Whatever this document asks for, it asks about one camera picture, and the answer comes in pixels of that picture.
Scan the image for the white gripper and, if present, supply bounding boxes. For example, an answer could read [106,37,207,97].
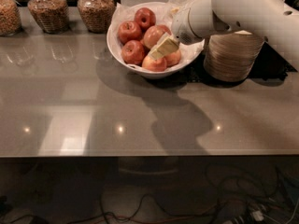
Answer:
[149,7,203,60]

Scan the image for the large red-yellow apple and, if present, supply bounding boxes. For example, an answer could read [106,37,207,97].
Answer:
[143,25,165,49]

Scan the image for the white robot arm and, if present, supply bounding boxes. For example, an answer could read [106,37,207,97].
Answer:
[149,0,299,69]

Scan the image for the red apple behind centre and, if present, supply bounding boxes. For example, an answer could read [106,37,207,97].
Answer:
[158,24,172,35]

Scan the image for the red apple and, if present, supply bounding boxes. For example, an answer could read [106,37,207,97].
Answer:
[135,7,156,31]
[158,24,172,35]
[118,21,142,45]
[121,40,145,65]

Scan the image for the red-yellow apple right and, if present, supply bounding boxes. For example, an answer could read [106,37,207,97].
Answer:
[164,49,181,67]

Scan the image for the red-yellow apple front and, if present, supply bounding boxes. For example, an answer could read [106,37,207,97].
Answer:
[142,56,167,72]

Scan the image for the red apple top back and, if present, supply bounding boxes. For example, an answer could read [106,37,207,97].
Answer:
[135,7,156,31]

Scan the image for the red apple front left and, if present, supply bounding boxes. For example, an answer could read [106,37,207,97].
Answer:
[121,40,145,65]

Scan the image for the red apple left back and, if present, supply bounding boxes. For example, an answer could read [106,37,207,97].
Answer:
[118,21,142,45]

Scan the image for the white ceramic bowl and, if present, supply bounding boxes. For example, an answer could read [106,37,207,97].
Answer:
[106,1,206,80]

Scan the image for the white tissue paper liner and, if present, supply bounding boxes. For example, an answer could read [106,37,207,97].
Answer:
[110,0,205,71]

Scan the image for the front stack of paper bowls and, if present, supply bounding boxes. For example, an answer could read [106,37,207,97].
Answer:
[204,31,263,82]

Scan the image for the right glass cereal jar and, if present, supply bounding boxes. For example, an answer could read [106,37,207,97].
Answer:
[77,0,116,34]

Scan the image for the glass cereal jar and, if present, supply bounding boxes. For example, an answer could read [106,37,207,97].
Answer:
[27,0,69,34]
[77,0,116,34]
[0,0,21,36]

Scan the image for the middle glass cereal jar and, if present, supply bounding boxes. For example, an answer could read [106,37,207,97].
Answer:
[27,0,69,34]

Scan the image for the left glass cereal jar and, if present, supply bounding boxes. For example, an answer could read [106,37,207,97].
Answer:
[0,0,21,36]

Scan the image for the white power adapter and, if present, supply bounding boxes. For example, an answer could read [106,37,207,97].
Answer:
[251,211,264,222]

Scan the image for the black floor cables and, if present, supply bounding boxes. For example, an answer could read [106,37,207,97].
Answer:
[0,163,299,224]

